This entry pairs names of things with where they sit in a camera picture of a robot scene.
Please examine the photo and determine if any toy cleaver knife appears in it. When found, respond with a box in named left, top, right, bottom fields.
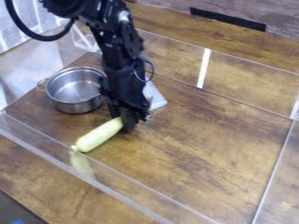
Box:
left=143, top=81, right=167, bottom=110

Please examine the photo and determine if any spoon with yellow handle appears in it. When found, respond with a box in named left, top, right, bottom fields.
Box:
left=71, top=117, right=123, bottom=153

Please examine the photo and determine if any clear acrylic table barrier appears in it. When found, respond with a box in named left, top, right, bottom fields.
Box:
left=0, top=32, right=299, bottom=224

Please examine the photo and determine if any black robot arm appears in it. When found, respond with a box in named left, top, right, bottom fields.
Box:
left=40, top=0, right=150, bottom=133

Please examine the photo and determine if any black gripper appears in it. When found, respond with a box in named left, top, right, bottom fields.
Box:
left=101, top=66, right=150, bottom=133

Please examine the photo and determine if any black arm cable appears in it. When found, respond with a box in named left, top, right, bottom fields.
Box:
left=4, top=0, right=78, bottom=42

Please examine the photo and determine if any small steel pot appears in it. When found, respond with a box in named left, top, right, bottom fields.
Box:
left=36, top=66, right=106, bottom=114

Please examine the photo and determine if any black wall strip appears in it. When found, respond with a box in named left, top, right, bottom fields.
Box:
left=190, top=7, right=267, bottom=32

